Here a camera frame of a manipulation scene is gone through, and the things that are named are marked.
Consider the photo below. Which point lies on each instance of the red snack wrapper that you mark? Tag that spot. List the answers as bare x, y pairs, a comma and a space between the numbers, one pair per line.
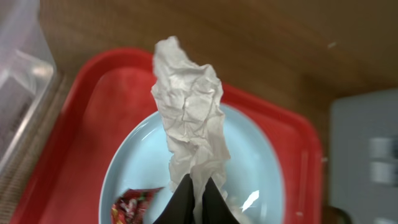
131, 206

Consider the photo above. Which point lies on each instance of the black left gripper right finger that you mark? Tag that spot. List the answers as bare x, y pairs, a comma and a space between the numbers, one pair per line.
215, 209

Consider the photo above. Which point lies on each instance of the yellow plastic cup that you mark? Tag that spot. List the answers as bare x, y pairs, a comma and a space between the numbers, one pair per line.
333, 215

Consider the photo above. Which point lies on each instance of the white tissue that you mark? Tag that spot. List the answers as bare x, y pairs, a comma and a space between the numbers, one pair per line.
188, 98

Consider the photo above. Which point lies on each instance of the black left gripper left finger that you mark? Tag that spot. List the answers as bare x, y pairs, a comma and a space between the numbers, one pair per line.
179, 210

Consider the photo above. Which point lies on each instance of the clear plastic bin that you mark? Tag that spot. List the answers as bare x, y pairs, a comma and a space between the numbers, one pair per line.
27, 72

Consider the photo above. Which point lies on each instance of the grey dishwasher rack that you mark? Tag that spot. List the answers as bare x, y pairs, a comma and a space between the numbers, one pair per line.
363, 157

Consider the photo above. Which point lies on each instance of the red serving tray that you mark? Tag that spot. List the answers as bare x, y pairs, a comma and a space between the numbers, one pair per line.
108, 99

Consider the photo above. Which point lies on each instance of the light blue plate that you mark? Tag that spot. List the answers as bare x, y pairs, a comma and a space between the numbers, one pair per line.
254, 178

